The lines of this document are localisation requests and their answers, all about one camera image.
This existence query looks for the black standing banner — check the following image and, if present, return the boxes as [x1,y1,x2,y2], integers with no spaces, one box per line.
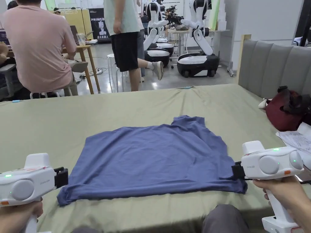
[88,8,112,43]

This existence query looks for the person's right hand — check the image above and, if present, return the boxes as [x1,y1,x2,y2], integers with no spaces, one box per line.
[252,175,311,233]

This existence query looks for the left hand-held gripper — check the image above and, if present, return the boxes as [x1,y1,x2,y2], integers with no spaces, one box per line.
[0,153,69,233]

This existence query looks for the white and black robot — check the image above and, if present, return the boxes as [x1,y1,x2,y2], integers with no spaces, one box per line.
[177,0,219,79]
[143,0,174,68]

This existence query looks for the white round stool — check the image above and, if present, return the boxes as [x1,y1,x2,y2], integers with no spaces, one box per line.
[107,54,128,93]
[30,89,66,99]

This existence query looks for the grey padded headboard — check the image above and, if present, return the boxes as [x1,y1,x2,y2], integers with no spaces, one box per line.
[239,39,311,102]

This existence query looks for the white printed paper sheets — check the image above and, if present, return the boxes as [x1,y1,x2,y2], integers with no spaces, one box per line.
[275,122,311,154]

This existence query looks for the wooden table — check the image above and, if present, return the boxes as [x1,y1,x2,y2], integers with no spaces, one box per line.
[60,25,101,95]

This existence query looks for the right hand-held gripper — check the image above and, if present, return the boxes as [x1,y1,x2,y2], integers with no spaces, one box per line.
[231,140,305,233]

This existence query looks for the small plush toy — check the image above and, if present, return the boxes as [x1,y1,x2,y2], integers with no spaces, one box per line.
[258,98,273,109]

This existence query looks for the person's left hand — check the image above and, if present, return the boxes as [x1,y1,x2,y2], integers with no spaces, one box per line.
[0,197,44,233]

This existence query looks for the bed with pale green sheet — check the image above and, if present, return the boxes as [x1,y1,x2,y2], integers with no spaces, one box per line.
[0,83,311,233]

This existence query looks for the dark blue shirt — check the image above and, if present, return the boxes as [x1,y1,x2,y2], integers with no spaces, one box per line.
[57,115,248,207]

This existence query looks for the dark red bag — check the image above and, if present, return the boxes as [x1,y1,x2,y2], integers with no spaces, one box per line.
[265,86,311,132]

